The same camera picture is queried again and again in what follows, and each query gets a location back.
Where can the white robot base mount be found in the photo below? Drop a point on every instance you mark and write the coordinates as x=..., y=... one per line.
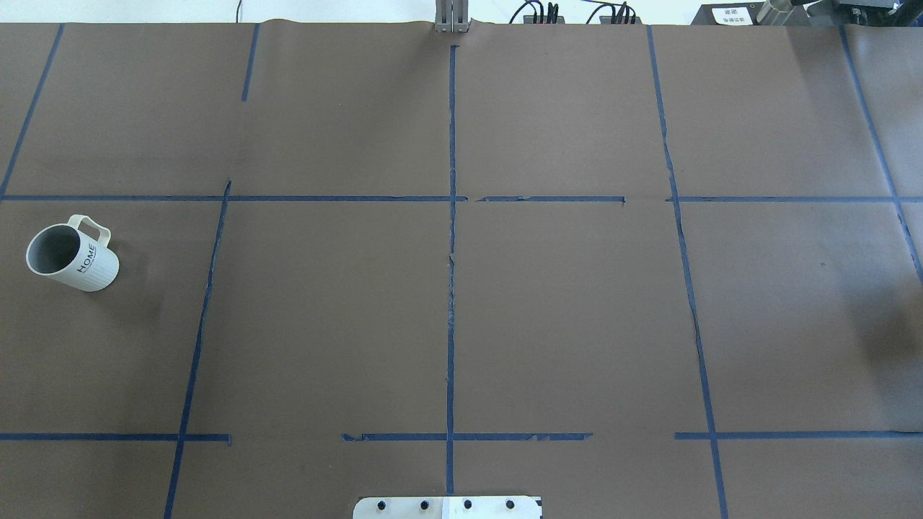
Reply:
x=487, y=506

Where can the aluminium frame post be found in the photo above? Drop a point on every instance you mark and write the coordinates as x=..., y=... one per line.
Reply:
x=452, y=16

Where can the grey box with label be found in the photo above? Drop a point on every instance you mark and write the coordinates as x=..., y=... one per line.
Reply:
x=734, y=14

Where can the black power strip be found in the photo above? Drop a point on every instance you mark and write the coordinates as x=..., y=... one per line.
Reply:
x=539, y=13
x=620, y=14

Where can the black power strip left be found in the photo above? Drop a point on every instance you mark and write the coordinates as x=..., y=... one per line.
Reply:
x=539, y=13

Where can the white ribbed HOME mug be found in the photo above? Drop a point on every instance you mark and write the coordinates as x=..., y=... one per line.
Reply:
x=74, y=253

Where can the brown paper table mat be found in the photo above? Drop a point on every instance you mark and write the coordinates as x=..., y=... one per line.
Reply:
x=640, y=272

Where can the metal cylinder cup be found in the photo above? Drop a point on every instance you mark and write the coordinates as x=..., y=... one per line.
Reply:
x=774, y=13

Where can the black power strip right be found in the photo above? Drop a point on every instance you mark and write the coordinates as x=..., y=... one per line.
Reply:
x=620, y=14

